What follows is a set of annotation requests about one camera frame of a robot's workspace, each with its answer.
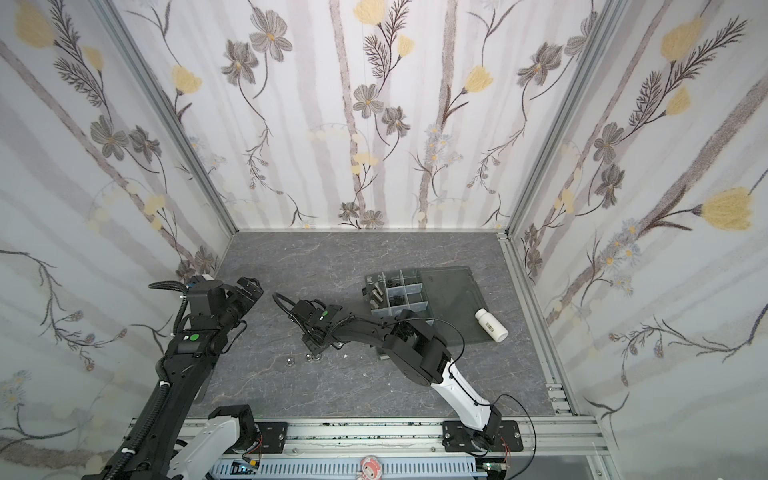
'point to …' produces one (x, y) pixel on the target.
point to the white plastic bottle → (497, 331)
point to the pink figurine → (371, 468)
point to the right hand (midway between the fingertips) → (317, 335)
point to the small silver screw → (345, 356)
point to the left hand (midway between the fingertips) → (253, 287)
